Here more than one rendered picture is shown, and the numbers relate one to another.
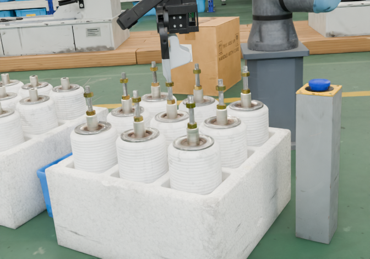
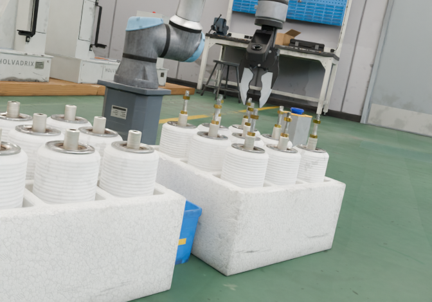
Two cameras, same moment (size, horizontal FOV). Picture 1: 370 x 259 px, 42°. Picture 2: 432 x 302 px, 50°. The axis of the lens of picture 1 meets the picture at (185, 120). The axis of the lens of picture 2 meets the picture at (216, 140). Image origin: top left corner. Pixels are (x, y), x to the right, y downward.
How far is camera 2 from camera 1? 1.41 m
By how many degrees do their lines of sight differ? 74
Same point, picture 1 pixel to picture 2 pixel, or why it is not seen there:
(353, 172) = not seen: hidden behind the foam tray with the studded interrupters
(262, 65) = (149, 101)
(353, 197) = not seen: hidden behind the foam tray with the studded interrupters
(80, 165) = (257, 183)
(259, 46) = (145, 83)
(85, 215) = (266, 228)
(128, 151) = (297, 160)
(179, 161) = (324, 160)
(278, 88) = (152, 121)
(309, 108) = (302, 124)
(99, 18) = not seen: outside the picture
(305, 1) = (186, 52)
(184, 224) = (329, 204)
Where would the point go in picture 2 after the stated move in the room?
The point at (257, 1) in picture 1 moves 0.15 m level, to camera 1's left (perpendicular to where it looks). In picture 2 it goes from (144, 44) to (123, 40)
